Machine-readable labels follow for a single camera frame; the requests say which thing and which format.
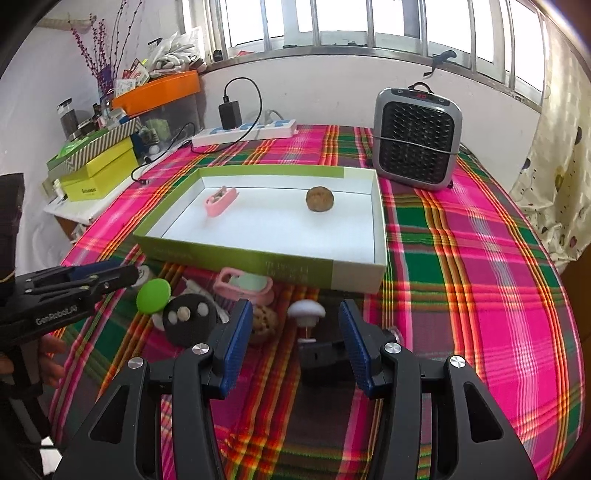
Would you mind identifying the brown walnut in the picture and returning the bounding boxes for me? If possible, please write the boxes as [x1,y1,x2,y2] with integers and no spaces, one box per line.
[305,186,335,213]
[249,305,279,345]

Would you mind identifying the black rectangular device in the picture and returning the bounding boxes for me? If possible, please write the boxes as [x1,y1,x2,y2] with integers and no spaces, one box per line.
[298,339,356,387]

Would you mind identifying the purple flower branches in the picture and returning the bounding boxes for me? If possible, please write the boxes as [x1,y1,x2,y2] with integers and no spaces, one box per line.
[71,0,144,95]

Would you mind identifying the green and white cardboard box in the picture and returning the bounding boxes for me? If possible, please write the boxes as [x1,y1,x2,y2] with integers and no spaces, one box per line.
[133,166,387,294]

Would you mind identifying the window with metal bars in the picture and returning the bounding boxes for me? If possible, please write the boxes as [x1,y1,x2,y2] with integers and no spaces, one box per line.
[203,0,546,112]

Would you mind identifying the colourful card packets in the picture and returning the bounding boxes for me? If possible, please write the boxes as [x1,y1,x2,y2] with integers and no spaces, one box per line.
[115,59,151,94]

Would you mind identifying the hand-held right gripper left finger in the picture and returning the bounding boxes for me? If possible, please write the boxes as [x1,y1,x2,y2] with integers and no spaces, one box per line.
[53,299,254,480]

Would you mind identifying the black round device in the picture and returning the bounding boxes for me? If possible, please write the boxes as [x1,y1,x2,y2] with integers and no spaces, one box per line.
[161,295,219,348]

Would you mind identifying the grey and black fan heater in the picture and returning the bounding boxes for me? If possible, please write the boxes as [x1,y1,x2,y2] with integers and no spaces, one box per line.
[372,82,464,190]

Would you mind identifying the person's left hand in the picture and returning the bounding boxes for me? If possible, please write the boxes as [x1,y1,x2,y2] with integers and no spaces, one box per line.
[37,336,66,388]

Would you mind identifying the spotted cream curtain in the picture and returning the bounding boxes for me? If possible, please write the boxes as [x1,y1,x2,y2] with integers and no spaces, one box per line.
[508,23,591,274]

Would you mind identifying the white mushroom-shaped holder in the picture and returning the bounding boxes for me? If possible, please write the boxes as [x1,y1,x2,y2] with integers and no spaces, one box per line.
[287,299,327,345]

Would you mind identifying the pink plaid tablecloth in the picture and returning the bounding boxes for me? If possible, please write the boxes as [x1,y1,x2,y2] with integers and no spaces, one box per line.
[46,124,583,480]

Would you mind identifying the black charger cable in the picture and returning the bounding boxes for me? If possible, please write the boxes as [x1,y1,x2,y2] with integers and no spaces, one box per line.
[130,77,264,186]

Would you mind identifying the black curved hook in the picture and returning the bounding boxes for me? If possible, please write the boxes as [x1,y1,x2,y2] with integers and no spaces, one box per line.
[427,49,458,75]

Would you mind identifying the pink clip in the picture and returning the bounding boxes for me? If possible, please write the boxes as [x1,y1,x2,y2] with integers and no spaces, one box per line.
[213,267,276,306]
[204,185,240,219]

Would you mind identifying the white and blue power strip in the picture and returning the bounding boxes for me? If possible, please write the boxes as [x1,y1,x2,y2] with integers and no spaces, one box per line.
[191,119,298,148]

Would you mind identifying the green mushroom-shaped holder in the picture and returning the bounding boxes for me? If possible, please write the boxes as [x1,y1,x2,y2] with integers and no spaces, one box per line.
[136,279,174,331]

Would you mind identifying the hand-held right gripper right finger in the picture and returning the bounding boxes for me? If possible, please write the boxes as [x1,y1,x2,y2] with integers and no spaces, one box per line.
[338,299,539,480]

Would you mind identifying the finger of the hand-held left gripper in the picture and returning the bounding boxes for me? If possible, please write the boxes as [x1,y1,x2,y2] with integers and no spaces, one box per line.
[17,264,140,304]
[59,260,124,280]

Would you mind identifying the yellow-green cardboard box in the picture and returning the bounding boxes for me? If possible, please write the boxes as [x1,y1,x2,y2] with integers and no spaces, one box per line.
[60,138,139,202]

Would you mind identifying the dark glass jar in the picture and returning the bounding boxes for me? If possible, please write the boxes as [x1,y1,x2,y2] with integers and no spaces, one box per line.
[56,98,81,139]

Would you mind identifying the white plastic bag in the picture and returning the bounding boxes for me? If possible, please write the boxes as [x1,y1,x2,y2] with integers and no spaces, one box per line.
[148,25,206,77]

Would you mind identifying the grey zigzag striped box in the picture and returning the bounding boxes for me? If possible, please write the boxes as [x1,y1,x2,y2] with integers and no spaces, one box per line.
[46,117,141,181]

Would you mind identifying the orange plastic tray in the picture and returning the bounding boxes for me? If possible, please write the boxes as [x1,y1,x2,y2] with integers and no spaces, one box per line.
[112,70,201,117]

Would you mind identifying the black charger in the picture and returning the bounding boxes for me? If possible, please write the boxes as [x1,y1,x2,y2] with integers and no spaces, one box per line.
[218,100,242,130]

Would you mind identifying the clear plastic storage box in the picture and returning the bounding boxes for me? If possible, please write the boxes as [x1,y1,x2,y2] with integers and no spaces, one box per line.
[139,98,202,149]

